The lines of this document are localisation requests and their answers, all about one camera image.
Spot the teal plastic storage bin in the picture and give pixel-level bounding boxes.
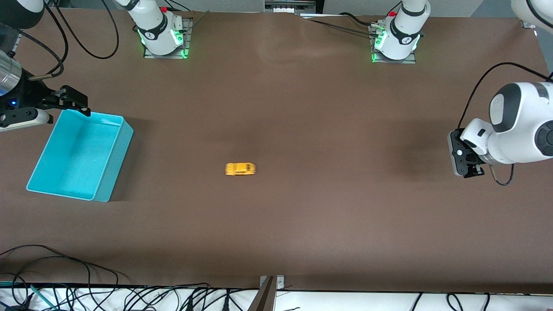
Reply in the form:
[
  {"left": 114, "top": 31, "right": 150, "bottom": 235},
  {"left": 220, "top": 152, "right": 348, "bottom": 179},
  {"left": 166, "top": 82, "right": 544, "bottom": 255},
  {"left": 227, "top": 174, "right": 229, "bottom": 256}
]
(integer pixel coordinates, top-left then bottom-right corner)
[{"left": 26, "top": 109, "right": 134, "bottom": 203}]

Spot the white shelf board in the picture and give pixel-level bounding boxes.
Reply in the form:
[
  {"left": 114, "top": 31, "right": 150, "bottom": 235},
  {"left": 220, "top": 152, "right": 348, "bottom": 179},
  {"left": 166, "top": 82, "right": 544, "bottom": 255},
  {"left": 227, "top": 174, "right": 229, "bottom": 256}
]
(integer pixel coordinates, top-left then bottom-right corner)
[{"left": 0, "top": 285, "right": 553, "bottom": 311}]

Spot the yellow beetle toy car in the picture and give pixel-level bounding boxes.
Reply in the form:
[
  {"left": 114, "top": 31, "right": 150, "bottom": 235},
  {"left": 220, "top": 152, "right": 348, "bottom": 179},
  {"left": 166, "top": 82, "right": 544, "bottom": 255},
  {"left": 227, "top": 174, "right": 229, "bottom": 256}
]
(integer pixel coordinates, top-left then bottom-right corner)
[{"left": 225, "top": 162, "right": 257, "bottom": 176}]

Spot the short black base cable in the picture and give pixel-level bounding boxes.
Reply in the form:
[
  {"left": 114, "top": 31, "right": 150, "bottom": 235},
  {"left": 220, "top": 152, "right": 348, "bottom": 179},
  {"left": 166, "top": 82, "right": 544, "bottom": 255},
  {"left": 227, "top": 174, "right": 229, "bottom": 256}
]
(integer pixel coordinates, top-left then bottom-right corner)
[{"left": 339, "top": 12, "right": 376, "bottom": 26}]

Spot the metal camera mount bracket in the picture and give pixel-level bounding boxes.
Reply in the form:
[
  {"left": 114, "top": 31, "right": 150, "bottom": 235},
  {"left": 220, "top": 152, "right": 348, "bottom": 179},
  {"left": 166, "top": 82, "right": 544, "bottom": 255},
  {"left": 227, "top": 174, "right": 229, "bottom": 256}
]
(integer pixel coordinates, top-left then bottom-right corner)
[{"left": 248, "top": 275, "right": 286, "bottom": 311}]

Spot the black inner arc cable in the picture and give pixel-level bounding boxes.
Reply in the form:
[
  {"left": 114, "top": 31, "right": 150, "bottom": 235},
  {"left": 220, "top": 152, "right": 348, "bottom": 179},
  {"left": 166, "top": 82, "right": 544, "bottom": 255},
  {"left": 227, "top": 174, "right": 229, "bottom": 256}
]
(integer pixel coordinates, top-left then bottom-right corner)
[{"left": 0, "top": 257, "right": 91, "bottom": 303}]

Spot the metal base mounting plate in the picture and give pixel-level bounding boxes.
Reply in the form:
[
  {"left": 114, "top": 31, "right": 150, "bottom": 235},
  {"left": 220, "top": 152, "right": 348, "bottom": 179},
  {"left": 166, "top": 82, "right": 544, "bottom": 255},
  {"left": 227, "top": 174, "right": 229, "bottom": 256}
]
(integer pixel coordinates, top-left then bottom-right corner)
[
  {"left": 143, "top": 17, "right": 193, "bottom": 60},
  {"left": 369, "top": 24, "right": 418, "bottom": 64}
]

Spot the teal pen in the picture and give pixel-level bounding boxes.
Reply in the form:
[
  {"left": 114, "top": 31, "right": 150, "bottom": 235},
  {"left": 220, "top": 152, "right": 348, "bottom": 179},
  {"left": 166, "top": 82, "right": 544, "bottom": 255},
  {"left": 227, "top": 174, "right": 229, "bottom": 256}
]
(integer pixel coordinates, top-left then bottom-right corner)
[{"left": 29, "top": 284, "right": 56, "bottom": 309}]

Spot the long black base cable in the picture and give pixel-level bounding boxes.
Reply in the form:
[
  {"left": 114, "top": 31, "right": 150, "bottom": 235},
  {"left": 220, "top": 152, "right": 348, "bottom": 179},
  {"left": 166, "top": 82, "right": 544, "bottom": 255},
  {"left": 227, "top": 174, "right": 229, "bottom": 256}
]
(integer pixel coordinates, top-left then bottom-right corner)
[{"left": 302, "top": 19, "right": 377, "bottom": 36}]

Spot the thin grey cable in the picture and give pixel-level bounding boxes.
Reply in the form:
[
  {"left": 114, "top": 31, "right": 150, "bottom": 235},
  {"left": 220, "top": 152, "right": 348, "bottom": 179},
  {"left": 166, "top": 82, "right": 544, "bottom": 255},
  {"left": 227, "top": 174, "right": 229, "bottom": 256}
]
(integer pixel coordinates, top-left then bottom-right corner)
[{"left": 189, "top": 11, "right": 210, "bottom": 30}]

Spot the long black arcing cable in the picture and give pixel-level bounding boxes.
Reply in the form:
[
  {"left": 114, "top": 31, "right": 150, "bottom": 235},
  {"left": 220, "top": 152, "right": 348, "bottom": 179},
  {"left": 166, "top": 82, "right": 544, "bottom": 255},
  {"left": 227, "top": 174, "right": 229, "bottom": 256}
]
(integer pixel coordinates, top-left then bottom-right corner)
[{"left": 0, "top": 244, "right": 130, "bottom": 286}]

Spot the black looping arm cable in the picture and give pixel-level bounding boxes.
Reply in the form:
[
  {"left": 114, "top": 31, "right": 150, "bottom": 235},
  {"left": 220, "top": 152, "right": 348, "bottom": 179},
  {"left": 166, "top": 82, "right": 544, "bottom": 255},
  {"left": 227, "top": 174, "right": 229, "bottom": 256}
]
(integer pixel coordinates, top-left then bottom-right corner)
[{"left": 64, "top": 0, "right": 120, "bottom": 59}]

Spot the perforated metal rail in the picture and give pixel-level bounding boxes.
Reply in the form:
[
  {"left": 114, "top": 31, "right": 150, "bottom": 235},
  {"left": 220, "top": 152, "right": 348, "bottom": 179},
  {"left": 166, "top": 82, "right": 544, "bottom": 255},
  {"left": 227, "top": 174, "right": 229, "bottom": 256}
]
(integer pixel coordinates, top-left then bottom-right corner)
[{"left": 8, "top": 29, "right": 23, "bottom": 56}]

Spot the black coiled cable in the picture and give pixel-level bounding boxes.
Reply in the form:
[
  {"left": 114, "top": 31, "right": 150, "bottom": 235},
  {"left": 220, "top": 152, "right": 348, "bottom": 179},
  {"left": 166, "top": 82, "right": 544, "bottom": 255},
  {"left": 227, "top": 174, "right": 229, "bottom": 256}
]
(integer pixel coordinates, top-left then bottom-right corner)
[{"left": 0, "top": 272, "right": 32, "bottom": 311}]

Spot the black arm cable with connector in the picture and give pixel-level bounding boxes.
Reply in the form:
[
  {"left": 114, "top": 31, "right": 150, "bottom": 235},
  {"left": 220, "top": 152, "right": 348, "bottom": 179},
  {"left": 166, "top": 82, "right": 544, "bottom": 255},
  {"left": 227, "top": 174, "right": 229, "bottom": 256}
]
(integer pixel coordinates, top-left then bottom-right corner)
[{"left": 17, "top": 0, "right": 70, "bottom": 79}]

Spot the grey metal rail fixture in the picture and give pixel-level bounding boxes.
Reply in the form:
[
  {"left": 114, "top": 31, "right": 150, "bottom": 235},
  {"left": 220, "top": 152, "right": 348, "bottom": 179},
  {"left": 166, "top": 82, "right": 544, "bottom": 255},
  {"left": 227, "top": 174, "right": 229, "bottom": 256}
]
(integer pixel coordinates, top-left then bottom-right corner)
[{"left": 264, "top": 0, "right": 318, "bottom": 14}]

